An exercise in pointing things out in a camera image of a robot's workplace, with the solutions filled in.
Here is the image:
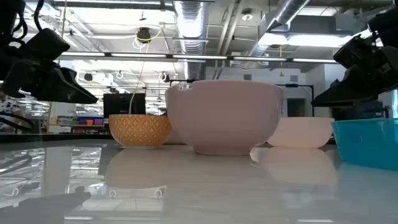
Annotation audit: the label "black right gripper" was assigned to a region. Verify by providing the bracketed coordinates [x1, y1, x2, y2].
[310, 34, 398, 108]

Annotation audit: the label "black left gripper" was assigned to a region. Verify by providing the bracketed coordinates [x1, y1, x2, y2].
[0, 58, 99, 105]

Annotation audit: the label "teal plastic bowl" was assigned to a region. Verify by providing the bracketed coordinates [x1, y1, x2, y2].
[331, 117, 398, 171]

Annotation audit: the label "white ceramic bowl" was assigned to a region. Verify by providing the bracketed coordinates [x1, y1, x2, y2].
[266, 116, 335, 149]

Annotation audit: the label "orange patterned ceramic bowl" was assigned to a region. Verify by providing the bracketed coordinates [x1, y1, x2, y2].
[108, 113, 172, 148]

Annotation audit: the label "colourful storage bins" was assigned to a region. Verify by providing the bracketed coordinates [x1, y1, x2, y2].
[77, 116, 104, 126]

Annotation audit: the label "black computer monitor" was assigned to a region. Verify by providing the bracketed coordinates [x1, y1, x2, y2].
[103, 93, 147, 119]

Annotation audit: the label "large pink ceramic bowl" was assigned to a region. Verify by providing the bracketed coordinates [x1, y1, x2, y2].
[165, 79, 284, 156]

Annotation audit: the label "long ceiling light bar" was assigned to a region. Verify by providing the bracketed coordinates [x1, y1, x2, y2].
[57, 51, 340, 65]

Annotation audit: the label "black door frame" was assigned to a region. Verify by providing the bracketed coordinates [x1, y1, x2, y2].
[275, 83, 315, 118]

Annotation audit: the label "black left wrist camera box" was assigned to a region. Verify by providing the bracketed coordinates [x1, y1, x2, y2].
[19, 27, 71, 62]

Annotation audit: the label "black curved cable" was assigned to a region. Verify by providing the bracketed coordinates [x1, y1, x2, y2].
[0, 111, 35, 131]

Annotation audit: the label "yellow hanging cable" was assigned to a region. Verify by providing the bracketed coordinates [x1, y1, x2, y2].
[127, 27, 163, 115]

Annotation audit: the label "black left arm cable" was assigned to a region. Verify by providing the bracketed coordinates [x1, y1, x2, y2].
[33, 0, 45, 32]

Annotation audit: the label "corrugated silver ventilation duct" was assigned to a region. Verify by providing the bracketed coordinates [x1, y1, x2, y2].
[172, 0, 208, 81]

